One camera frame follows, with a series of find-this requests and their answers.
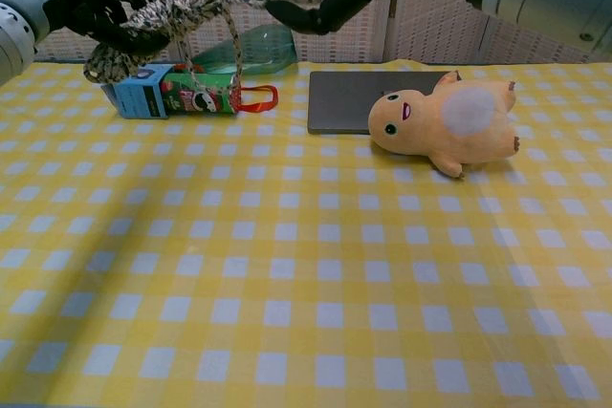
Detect black and white rope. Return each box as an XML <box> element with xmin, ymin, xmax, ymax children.
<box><xmin>83</xmin><ymin>0</ymin><xmax>269</xmax><ymax>111</ymax></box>

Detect grey closed laptop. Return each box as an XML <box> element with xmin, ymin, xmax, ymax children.
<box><xmin>307</xmin><ymin>71</ymin><xmax>453</xmax><ymax>136</ymax></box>

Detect yellow plush toy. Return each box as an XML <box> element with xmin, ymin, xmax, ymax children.
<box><xmin>366</xmin><ymin>69</ymin><xmax>518</xmax><ymax>179</ymax></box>

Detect yellow checkered tablecloth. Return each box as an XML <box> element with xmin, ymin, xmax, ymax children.
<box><xmin>0</xmin><ymin>59</ymin><xmax>612</xmax><ymax>408</ymax></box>

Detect green plastic bottle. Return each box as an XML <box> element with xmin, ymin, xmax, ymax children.
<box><xmin>188</xmin><ymin>24</ymin><xmax>298</xmax><ymax>77</ymax></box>

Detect blue carton box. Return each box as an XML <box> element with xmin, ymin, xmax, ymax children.
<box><xmin>99</xmin><ymin>63</ymin><xmax>173</xmax><ymax>121</ymax></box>

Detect green Pringles can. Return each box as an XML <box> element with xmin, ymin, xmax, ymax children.
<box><xmin>160</xmin><ymin>69</ymin><xmax>243</xmax><ymax>120</ymax></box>

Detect orange strap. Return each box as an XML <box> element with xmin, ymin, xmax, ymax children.
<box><xmin>174</xmin><ymin>62</ymin><xmax>279</xmax><ymax>114</ymax></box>

